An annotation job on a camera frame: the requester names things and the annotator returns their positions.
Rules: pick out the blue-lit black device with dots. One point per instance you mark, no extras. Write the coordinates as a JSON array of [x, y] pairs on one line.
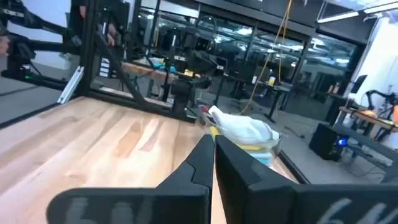
[[326, 141]]

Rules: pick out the wooden background desk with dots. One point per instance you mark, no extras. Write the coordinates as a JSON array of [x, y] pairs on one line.
[[370, 116]]

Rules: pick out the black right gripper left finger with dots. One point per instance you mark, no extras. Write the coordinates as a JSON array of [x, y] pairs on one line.
[[199, 171]]

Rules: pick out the person's hand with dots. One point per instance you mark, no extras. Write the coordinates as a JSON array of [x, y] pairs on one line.
[[3, 45]]

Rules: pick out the grey microfiber towel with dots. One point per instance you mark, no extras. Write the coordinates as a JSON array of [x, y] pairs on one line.
[[245, 126]]

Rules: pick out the black background monitor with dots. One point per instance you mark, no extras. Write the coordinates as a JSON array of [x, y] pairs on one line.
[[358, 83]]

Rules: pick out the silver aluminium brace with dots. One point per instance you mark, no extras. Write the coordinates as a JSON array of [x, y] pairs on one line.
[[71, 84]]

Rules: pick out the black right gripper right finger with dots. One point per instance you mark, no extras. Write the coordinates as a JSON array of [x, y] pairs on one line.
[[239, 180]]

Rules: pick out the black aluminium table frame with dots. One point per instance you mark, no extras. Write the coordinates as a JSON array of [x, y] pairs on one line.
[[109, 62]]

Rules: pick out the clear plastic bin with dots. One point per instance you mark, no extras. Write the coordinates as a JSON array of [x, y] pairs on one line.
[[276, 146]]

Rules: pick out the yellow microfiber towel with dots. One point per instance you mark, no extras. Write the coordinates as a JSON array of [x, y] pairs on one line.
[[248, 147]]

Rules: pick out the light blue microfiber towel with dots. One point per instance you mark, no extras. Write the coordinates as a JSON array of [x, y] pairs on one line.
[[264, 158]]

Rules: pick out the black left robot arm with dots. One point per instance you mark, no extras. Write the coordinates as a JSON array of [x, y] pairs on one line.
[[199, 56]]

